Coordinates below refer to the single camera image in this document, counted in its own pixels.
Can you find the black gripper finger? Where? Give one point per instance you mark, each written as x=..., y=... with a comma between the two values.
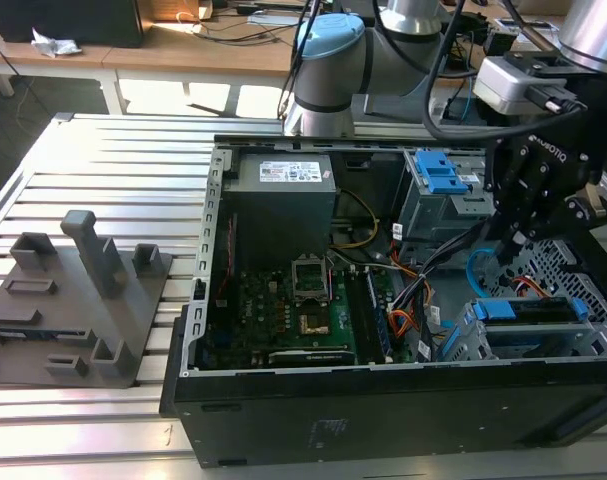
x=525, y=195
x=583, y=215

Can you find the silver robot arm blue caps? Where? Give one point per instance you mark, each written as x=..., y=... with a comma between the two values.
x=333, y=65

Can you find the grey metal disk bay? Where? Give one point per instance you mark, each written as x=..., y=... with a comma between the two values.
x=533, y=340

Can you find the black RAM slot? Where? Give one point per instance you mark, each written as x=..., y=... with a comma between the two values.
x=358, y=320
x=380, y=325

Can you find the blue plastic cage latch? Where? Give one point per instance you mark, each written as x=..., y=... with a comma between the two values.
x=440, y=172

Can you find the grey metal drive cage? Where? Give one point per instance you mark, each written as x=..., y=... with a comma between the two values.
x=433, y=215

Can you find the small black device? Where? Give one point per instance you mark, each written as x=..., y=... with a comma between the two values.
x=498, y=42

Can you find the CPU socket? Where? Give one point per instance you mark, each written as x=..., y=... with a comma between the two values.
x=314, y=324

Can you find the grey power supply unit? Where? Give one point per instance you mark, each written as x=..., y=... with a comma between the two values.
x=278, y=210

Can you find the black PC case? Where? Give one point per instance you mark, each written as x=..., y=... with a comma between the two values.
x=383, y=420

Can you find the black graphics card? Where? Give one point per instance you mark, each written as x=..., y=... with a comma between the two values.
x=313, y=357

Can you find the green motherboard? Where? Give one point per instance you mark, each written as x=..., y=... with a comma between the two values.
x=263, y=320

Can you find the wooden desk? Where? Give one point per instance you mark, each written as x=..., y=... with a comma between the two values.
x=183, y=55

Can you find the grey parts rack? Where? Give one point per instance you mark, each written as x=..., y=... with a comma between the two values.
x=78, y=325

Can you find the black box on desk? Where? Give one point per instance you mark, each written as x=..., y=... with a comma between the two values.
x=68, y=22

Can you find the crumpled white paper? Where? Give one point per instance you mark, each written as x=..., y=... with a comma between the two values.
x=55, y=45

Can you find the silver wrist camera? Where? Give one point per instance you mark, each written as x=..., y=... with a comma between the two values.
x=508, y=82

